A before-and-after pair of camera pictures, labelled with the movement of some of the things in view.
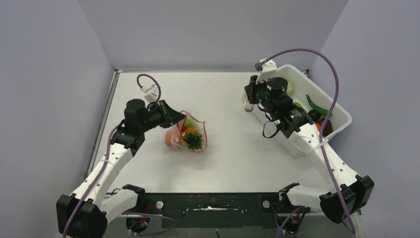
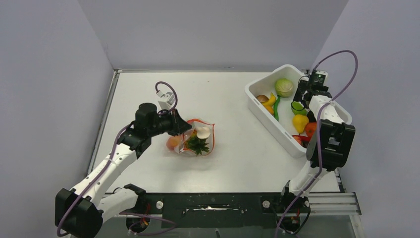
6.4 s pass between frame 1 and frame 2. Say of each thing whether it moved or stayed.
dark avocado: stayed
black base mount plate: stayed
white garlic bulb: moved
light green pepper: stayed
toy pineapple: moved
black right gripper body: moved
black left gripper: moved
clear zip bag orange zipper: moved
